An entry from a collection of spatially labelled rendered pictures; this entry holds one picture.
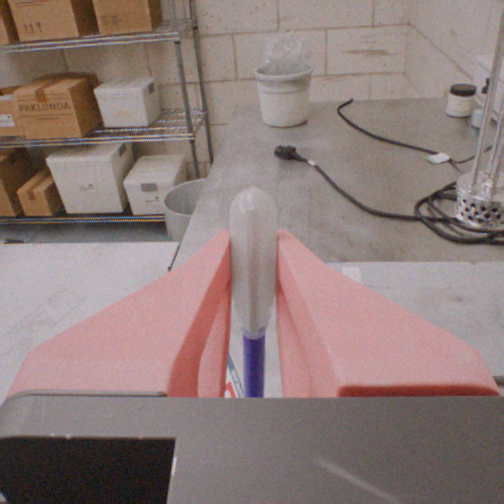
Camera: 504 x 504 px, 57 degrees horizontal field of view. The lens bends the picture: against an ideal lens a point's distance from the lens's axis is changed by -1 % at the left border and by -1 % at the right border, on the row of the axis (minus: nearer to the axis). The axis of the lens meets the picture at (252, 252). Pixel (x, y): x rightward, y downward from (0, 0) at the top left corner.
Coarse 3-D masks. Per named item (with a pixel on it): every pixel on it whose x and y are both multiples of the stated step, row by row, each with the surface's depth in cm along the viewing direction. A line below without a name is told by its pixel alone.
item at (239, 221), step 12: (240, 192) 11; (240, 204) 11; (240, 216) 11; (240, 228) 11; (240, 240) 11; (240, 252) 11; (240, 264) 12; (240, 276) 12; (240, 288) 12; (240, 300) 12; (252, 300) 12; (240, 312) 13; (252, 312) 12; (252, 324) 13
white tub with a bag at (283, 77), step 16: (272, 32) 105; (288, 32) 109; (272, 48) 104; (288, 48) 102; (304, 48) 103; (272, 64) 105; (288, 64) 106; (304, 64) 107; (256, 80) 110; (272, 80) 105; (288, 80) 105; (304, 80) 107; (272, 96) 108; (288, 96) 108; (304, 96) 110; (272, 112) 111; (288, 112) 110; (304, 112) 112
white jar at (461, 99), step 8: (456, 88) 108; (464, 88) 108; (472, 88) 108; (456, 96) 108; (464, 96) 107; (472, 96) 108; (448, 104) 111; (456, 104) 109; (464, 104) 108; (472, 104) 109; (448, 112) 112; (456, 112) 110; (464, 112) 109; (472, 112) 110
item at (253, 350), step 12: (264, 336) 14; (252, 348) 14; (264, 348) 14; (252, 360) 14; (264, 360) 14; (252, 372) 14; (264, 372) 15; (252, 384) 15; (264, 384) 15; (252, 396) 15; (264, 396) 16
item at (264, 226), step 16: (256, 192) 11; (272, 208) 11; (256, 224) 11; (272, 224) 11; (256, 240) 11; (272, 240) 11; (256, 256) 11; (272, 256) 12; (256, 272) 12; (272, 272) 12; (256, 288) 12; (272, 288) 12; (256, 304) 12; (272, 304) 13; (256, 320) 13
